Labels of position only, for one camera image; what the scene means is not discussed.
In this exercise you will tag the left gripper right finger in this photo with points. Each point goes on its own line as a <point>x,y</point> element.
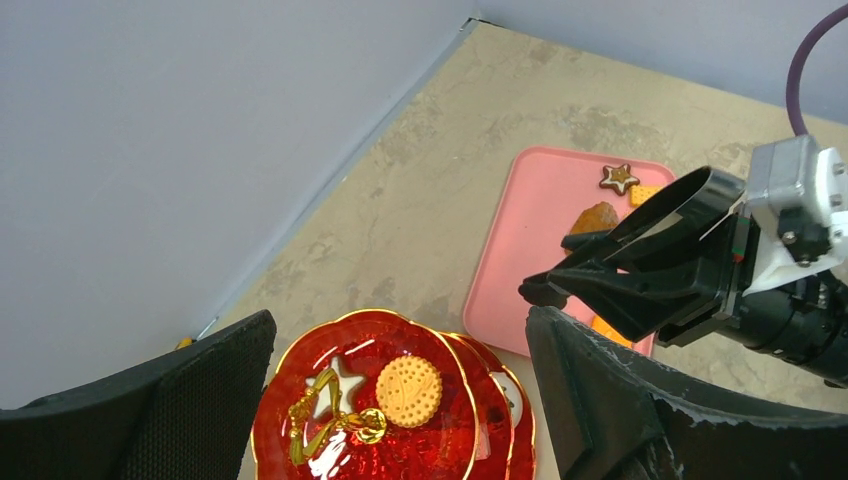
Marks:
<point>613,413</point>

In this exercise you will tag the pink serving tray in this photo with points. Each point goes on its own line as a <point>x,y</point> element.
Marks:
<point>546,190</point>

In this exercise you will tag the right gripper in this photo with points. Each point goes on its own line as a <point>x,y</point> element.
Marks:
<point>675,268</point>

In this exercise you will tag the orange fish cookie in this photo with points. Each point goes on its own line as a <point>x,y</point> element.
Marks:
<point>600,326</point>

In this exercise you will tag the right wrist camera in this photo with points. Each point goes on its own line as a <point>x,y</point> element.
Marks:
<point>796,194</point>

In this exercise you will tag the red three-tier cake stand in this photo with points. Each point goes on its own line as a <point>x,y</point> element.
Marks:
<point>374,395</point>

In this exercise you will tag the brown star cookie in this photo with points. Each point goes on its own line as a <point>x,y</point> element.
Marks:
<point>618,179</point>

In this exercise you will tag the square cracker cookie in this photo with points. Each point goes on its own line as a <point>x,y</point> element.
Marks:
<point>639,194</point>

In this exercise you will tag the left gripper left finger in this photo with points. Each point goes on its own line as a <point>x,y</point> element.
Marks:
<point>187,414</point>

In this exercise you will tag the round orange cookie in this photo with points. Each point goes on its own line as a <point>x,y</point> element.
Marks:
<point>409,391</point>

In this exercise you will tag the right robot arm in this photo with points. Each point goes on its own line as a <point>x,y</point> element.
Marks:
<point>804,323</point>

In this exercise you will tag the yellow black pliers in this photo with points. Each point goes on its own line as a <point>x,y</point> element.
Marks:
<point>184,343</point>

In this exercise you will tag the brown croissant pastry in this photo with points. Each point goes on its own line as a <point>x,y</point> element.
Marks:
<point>601,216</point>

